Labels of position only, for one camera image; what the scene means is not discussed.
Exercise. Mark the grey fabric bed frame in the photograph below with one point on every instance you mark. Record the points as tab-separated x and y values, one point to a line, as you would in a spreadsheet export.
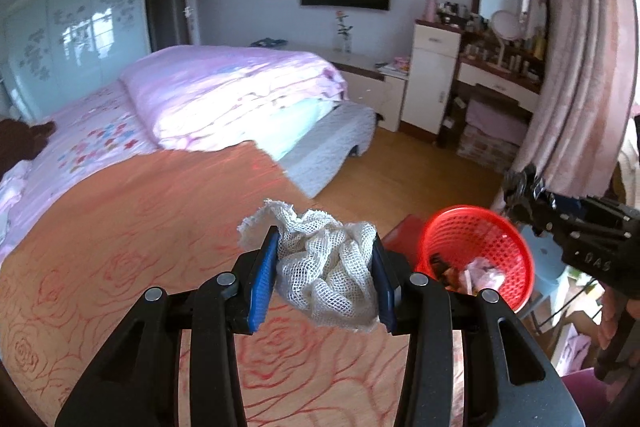
330	147

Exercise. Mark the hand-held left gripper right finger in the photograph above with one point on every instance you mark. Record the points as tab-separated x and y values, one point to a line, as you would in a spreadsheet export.
382	282

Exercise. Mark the patterned storage box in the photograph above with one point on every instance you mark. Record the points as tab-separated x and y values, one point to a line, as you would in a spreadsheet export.
485	147

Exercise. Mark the white dressing table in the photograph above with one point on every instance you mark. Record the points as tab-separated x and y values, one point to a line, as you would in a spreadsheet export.
500	82

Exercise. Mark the person's right hand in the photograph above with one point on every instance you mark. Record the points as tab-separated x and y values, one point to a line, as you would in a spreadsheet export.
610	317

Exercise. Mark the pink box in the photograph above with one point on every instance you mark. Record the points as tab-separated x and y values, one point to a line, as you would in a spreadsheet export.
402	63

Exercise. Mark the large white mesh cloth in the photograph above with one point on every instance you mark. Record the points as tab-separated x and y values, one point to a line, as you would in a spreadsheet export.
325	267

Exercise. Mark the pink upholstered stool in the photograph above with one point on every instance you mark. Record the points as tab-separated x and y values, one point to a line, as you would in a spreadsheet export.
497	119

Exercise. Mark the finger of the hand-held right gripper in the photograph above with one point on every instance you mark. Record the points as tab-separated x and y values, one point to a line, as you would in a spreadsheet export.
555	207
542	229

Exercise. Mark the pink thermos bottle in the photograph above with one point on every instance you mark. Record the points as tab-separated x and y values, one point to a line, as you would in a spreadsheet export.
431	4

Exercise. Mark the pink printed pillow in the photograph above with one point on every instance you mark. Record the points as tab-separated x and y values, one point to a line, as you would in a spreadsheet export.
10	212

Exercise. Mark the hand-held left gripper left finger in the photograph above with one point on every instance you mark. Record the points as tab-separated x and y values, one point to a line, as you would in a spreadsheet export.
262	282

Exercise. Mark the pink folded quilt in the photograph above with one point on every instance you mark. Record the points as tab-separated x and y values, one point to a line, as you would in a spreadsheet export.
220	92

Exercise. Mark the low white television cabinet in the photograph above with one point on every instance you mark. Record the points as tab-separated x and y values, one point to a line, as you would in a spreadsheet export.
365	87

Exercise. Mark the round white vanity mirror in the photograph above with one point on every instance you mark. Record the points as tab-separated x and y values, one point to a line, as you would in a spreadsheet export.
506	27

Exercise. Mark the white papers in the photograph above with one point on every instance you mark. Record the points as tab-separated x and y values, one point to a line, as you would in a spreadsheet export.
387	68

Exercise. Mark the pink patterned curtain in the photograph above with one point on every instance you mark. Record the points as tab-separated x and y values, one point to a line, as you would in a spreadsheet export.
580	82

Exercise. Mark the pink rose in vase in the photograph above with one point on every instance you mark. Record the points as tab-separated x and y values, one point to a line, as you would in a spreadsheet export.
344	32

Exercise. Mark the dark wooden door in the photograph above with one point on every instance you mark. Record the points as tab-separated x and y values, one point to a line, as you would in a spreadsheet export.
167	2

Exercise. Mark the red plastic mesh basket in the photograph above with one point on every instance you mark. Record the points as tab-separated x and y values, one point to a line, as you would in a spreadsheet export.
500	232

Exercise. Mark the glass floral sliding wardrobe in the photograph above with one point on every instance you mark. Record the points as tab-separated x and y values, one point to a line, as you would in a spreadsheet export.
75	42

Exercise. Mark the brown plush toy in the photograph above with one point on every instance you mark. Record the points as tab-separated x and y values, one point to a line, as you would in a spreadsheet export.
20	147

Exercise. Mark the light blue folded blanket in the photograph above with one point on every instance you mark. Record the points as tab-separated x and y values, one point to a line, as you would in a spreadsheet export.
295	127

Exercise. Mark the dark blue cloth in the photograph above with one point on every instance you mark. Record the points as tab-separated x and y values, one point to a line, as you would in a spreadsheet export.
267	42

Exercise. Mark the pink floral bed sheet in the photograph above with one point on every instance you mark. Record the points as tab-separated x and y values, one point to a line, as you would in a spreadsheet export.
85	152

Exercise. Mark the red stool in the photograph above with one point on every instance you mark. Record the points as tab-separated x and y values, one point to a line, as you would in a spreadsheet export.
402	239

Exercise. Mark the orange rose pattern blanket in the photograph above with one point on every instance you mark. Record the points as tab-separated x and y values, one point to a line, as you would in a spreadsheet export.
125	232

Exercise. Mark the light blue plastic chair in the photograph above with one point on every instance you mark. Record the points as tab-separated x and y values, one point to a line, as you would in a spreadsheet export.
545	272

